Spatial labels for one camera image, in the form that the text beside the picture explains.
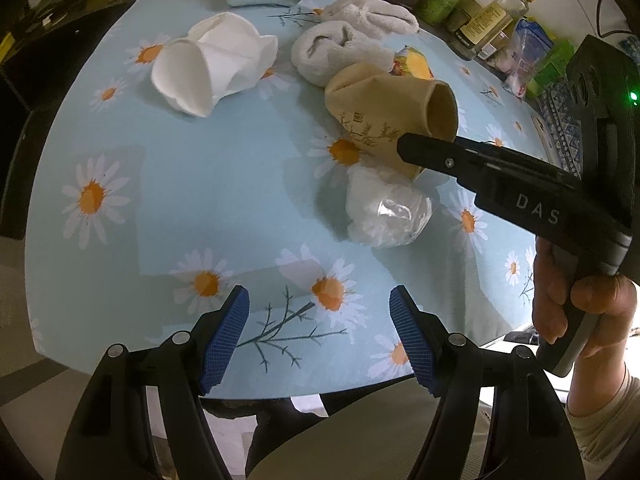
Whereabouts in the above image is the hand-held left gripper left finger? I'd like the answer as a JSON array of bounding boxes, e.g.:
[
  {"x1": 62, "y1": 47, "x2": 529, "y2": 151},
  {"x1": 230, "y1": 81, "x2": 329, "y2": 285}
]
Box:
[{"x1": 55, "y1": 285, "x2": 251, "y2": 480}]

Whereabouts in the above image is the black cable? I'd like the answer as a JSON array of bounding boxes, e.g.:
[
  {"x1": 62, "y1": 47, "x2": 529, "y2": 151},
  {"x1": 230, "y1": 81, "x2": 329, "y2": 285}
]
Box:
[{"x1": 594, "y1": 0, "x2": 640, "y2": 41}]

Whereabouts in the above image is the person's right hand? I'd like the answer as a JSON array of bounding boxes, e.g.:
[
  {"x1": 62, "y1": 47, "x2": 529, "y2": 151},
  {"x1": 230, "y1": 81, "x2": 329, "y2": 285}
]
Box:
[{"x1": 531, "y1": 236, "x2": 639, "y2": 361}]

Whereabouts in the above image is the brown paper cup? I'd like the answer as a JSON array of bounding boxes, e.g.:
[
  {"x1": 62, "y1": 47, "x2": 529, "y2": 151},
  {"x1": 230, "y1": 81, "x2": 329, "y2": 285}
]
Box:
[{"x1": 324, "y1": 62, "x2": 460, "y2": 181}]

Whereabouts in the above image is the green packet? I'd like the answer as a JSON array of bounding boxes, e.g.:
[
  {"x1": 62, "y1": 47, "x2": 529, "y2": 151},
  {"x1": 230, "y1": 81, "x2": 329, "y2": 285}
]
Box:
[{"x1": 526, "y1": 39, "x2": 577, "y2": 100}]

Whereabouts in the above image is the white waffle towel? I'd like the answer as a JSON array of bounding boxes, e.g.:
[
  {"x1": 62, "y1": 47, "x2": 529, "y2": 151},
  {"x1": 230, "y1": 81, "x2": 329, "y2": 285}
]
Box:
[
  {"x1": 291, "y1": 20, "x2": 396, "y2": 88},
  {"x1": 317, "y1": 0, "x2": 421, "y2": 37}
]

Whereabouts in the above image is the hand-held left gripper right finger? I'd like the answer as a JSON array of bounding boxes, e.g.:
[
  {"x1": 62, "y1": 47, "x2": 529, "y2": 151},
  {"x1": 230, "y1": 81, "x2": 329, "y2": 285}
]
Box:
[{"x1": 389, "y1": 285, "x2": 586, "y2": 480}]

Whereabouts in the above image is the clear bag with blue print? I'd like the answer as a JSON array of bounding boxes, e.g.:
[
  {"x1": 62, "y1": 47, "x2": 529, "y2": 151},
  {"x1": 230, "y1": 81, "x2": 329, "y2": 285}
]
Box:
[{"x1": 492, "y1": 16, "x2": 557, "y2": 98}]

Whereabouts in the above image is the blue patterned cloth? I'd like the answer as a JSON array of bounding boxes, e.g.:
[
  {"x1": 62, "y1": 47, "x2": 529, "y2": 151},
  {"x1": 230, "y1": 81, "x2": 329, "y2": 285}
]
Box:
[{"x1": 536, "y1": 79, "x2": 587, "y2": 178}]

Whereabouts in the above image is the white paper cup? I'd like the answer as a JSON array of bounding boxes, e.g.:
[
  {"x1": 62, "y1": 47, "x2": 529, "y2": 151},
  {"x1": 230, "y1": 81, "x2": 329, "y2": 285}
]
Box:
[{"x1": 151, "y1": 12, "x2": 279, "y2": 120}]

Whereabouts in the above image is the daisy print blue tablecloth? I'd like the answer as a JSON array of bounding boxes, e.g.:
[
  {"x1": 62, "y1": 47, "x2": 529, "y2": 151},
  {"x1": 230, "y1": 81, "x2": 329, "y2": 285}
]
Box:
[{"x1": 25, "y1": 0, "x2": 557, "y2": 402}]

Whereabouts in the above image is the person's right forearm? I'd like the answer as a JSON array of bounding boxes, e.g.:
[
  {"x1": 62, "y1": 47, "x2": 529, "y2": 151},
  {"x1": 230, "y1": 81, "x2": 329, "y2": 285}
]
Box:
[{"x1": 565, "y1": 347, "x2": 640, "y2": 467}]

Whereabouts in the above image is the yellow snack wrapper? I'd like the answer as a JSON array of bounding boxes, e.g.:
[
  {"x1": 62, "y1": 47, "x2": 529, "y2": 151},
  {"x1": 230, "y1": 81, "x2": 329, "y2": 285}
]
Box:
[{"x1": 390, "y1": 46, "x2": 435, "y2": 82}]

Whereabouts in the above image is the person's leg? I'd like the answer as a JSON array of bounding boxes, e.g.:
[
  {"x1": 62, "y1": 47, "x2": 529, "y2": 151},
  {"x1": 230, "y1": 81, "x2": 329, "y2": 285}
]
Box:
[{"x1": 244, "y1": 377, "x2": 503, "y2": 480}]

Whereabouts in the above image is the yellow cap clear bottle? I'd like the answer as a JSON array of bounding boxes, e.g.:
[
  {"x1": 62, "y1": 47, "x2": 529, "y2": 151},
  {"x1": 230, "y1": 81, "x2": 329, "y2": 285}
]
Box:
[{"x1": 449, "y1": 0, "x2": 542, "y2": 61}]

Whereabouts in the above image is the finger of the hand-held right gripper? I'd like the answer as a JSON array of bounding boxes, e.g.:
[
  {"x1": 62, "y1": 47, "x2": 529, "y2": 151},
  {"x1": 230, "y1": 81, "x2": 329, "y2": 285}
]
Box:
[
  {"x1": 396, "y1": 132, "x2": 483, "y2": 188},
  {"x1": 452, "y1": 136, "x2": 508, "y2": 162}
]

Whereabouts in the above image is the clear plastic bag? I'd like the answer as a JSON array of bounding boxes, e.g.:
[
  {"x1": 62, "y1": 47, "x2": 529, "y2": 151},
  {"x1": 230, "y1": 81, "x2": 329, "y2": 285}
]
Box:
[{"x1": 346, "y1": 166, "x2": 433, "y2": 249}]

